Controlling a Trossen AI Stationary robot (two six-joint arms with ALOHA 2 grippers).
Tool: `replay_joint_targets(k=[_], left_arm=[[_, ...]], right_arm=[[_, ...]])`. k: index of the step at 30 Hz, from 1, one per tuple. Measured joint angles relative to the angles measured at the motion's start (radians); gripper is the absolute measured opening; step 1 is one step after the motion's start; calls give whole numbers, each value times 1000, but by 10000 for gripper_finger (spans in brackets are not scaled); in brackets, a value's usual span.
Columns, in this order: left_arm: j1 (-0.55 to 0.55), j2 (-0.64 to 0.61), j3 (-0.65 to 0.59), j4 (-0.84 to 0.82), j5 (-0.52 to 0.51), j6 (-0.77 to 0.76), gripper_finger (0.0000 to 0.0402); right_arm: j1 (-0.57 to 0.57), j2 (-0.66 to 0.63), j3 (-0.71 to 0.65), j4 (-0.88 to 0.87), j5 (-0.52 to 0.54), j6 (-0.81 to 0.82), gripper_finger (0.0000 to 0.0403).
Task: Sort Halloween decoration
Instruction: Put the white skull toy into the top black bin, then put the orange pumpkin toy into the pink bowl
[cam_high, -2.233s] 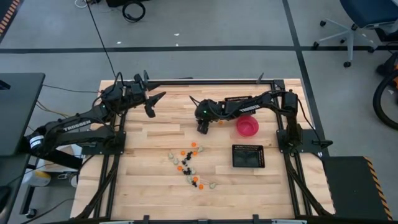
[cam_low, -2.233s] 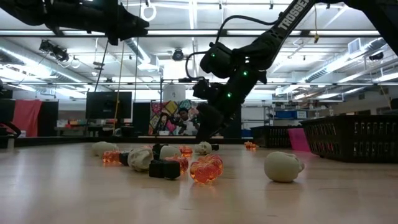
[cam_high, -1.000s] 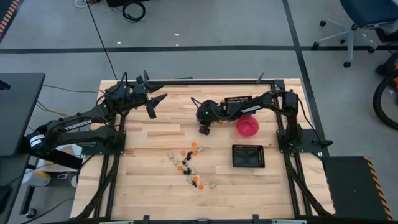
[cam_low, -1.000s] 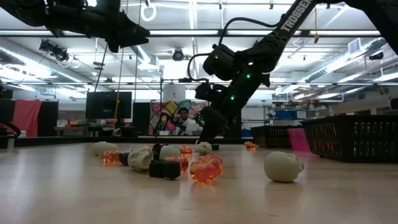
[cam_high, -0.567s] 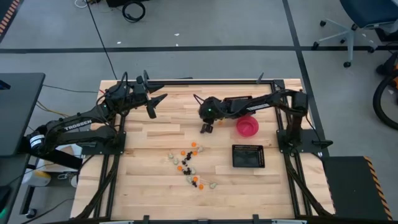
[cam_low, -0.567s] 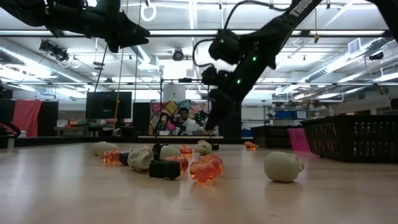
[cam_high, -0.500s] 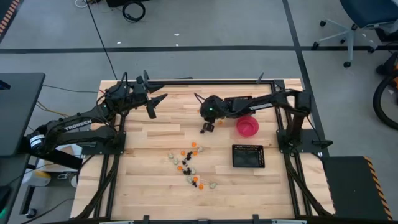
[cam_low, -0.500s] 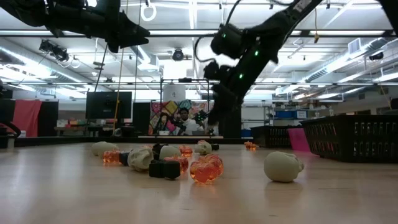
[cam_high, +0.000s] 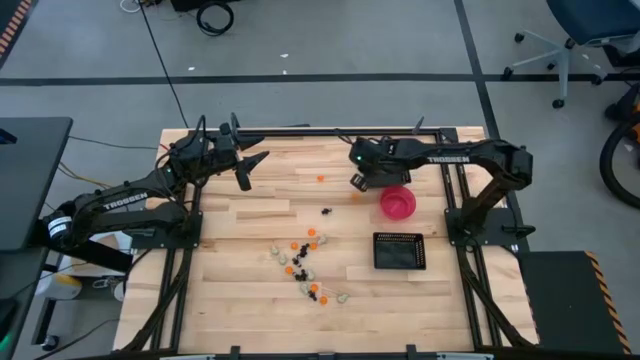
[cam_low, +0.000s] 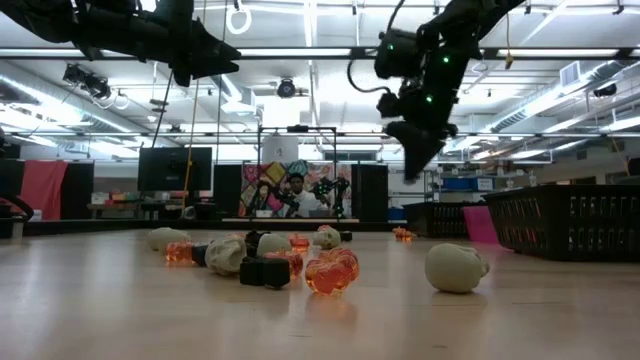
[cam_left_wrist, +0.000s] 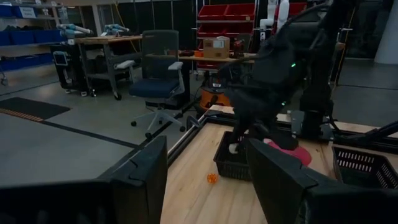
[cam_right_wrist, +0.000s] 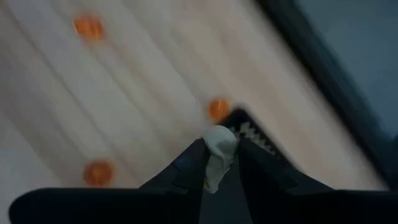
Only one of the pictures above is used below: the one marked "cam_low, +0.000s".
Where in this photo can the black slanted pole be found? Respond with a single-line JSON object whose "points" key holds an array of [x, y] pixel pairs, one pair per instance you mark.
{"points": [[162, 110]]}

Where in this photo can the blue storage bin with label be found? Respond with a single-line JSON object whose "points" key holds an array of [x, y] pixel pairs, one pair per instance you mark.
{"points": [[457, 184]]}

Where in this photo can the person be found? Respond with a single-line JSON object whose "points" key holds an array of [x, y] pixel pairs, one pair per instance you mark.
{"points": [[305, 202]]}

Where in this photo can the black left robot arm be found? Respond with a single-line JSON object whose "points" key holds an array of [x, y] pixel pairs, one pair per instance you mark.
{"points": [[115, 35]]}

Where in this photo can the small black plastic decoration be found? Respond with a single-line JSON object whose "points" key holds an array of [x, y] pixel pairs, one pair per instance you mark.
{"points": [[265, 272], [200, 255], [345, 236], [251, 250], [254, 236]]}

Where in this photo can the plain blue storage bin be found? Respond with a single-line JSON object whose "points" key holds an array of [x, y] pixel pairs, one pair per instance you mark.
{"points": [[396, 214]]}

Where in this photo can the black ceiling spotlight cluster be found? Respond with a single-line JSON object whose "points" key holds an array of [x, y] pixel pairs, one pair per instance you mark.
{"points": [[95, 86]]}

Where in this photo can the white ceiling air vent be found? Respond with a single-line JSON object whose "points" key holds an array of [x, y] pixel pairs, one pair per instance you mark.
{"points": [[570, 74]]}

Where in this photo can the black upright panel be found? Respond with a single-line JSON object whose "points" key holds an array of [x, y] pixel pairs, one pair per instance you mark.
{"points": [[79, 190], [11, 177]]}

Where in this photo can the colourful patchwork quilt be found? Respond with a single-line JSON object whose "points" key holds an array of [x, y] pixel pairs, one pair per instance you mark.
{"points": [[272, 172]]}

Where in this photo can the small cream plastic skull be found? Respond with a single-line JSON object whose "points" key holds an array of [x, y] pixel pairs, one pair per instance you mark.
{"points": [[225, 256], [167, 236], [452, 270], [274, 244], [327, 238]]}

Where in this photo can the black overhead beam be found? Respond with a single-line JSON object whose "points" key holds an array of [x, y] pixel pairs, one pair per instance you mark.
{"points": [[625, 52]]}

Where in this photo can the black flat screen monitor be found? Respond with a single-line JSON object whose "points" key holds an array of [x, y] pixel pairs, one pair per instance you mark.
{"points": [[160, 175]]}

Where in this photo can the small black ceiling camera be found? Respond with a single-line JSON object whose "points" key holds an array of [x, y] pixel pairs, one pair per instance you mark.
{"points": [[605, 90]]}

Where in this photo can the black aluminium table frame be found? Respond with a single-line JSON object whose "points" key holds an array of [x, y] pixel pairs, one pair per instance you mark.
{"points": [[100, 227]]}

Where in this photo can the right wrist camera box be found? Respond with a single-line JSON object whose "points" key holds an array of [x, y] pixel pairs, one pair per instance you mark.
{"points": [[387, 105]]}

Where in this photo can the red hanging cloth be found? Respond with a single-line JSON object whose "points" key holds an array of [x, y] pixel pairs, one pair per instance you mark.
{"points": [[44, 187]]}

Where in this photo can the black overhead camera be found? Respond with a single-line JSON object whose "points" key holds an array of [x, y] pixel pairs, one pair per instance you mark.
{"points": [[286, 88]]}

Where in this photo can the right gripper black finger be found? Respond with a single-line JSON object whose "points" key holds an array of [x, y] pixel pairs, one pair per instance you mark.
{"points": [[412, 160], [430, 152]]}

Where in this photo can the black perforated plastic basket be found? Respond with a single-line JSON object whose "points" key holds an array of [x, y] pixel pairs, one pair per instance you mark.
{"points": [[435, 220], [550, 225]]}

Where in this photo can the bench with coloured boxes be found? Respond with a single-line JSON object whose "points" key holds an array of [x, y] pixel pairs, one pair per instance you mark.
{"points": [[115, 196]]}

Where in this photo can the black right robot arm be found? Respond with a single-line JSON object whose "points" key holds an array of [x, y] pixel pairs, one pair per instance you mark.
{"points": [[460, 20]]}

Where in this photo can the black background station frame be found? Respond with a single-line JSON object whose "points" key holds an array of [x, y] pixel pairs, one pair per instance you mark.
{"points": [[298, 129]]}

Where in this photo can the black background robot arm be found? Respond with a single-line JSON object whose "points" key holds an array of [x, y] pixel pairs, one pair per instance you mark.
{"points": [[262, 196], [341, 196]]}

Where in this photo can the small orange translucent pumpkin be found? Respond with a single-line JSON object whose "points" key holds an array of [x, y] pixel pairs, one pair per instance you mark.
{"points": [[292, 262], [325, 228], [178, 252], [299, 243], [402, 234], [330, 275]]}

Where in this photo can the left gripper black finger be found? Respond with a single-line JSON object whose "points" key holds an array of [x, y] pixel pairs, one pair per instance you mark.
{"points": [[215, 47], [215, 67]]}

